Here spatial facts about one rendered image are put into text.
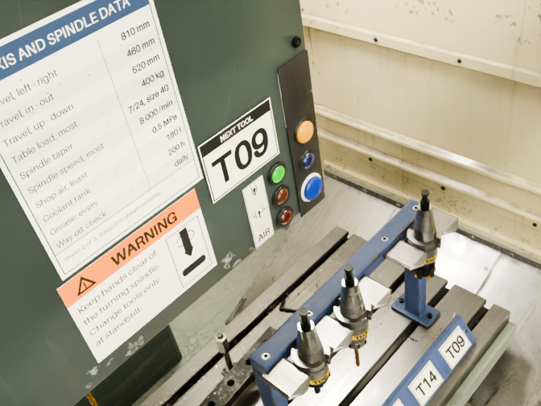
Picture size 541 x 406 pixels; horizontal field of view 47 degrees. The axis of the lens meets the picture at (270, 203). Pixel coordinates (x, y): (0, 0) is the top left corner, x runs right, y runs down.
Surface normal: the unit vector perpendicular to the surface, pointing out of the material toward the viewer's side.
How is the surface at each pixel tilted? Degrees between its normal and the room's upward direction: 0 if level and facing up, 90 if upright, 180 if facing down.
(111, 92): 90
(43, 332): 90
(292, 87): 90
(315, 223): 24
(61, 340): 90
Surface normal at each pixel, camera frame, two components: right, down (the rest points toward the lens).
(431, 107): -0.68, 0.55
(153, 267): 0.72, 0.36
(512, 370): -0.41, -0.46
